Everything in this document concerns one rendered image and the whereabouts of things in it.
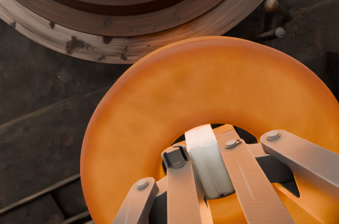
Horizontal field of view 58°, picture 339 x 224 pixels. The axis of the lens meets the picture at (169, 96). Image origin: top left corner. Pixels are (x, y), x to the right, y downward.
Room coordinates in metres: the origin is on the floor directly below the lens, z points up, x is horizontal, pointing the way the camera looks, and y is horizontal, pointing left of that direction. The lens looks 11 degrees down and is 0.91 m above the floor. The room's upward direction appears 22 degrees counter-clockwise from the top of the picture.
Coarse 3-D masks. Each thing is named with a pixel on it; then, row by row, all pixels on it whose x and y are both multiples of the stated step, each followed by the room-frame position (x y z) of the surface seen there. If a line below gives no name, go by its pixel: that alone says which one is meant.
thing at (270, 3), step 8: (272, 0) 0.29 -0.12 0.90; (272, 8) 0.29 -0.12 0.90; (280, 8) 0.33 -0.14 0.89; (272, 16) 0.32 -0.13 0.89; (288, 16) 0.42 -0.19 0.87; (264, 24) 0.37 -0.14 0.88; (264, 32) 0.33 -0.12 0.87; (272, 32) 0.30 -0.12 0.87; (280, 32) 0.30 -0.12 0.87; (256, 40) 0.34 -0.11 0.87; (264, 40) 0.33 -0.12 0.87
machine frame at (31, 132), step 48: (288, 0) 0.53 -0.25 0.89; (336, 0) 0.47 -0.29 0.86; (0, 48) 0.57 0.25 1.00; (48, 48) 0.56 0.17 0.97; (288, 48) 0.48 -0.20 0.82; (0, 96) 0.57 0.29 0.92; (48, 96) 0.57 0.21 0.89; (96, 96) 0.50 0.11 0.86; (336, 96) 0.47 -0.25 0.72; (0, 144) 0.52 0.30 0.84; (48, 144) 0.51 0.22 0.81; (0, 192) 0.52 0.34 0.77
